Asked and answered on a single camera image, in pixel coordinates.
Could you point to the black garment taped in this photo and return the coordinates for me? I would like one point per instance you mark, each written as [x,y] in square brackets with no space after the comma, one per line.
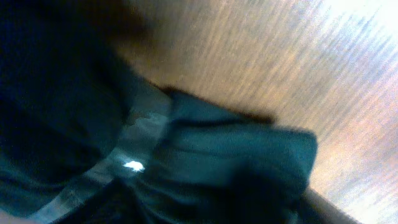
[84,139]

